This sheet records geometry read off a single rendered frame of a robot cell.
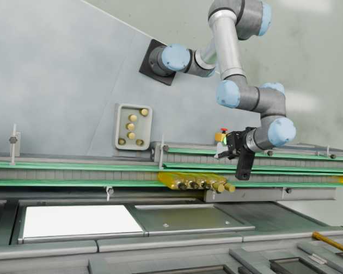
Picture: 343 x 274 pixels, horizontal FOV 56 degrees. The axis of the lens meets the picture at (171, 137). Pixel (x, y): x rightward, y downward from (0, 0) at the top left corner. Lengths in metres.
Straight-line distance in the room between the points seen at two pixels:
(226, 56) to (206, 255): 0.68
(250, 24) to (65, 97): 0.91
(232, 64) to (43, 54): 0.96
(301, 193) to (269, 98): 1.27
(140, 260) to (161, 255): 0.08
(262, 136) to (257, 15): 0.46
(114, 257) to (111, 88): 0.88
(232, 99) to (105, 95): 0.88
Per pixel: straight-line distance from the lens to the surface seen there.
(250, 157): 1.11
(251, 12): 1.23
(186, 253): 1.18
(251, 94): 0.96
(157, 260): 1.13
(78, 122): 1.65
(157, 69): 1.66
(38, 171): 1.54
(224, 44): 1.06
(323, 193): 2.32
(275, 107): 1.00
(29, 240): 1.16
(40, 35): 1.67
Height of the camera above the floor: 2.39
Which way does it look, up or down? 67 degrees down
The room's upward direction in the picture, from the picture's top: 107 degrees clockwise
